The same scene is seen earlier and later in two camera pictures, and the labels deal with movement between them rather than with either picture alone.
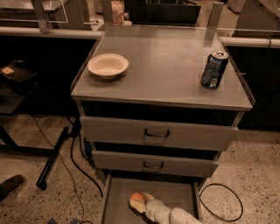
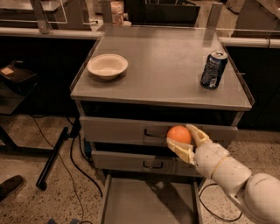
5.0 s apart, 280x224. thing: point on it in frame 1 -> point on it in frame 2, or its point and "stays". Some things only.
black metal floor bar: x=42 y=181 stays
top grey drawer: x=190 y=136 stays
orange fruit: x=137 y=196 -> x=179 y=133
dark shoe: x=10 y=185 stays
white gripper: x=152 y=207 -> x=209 y=158
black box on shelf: x=19 y=73 stays
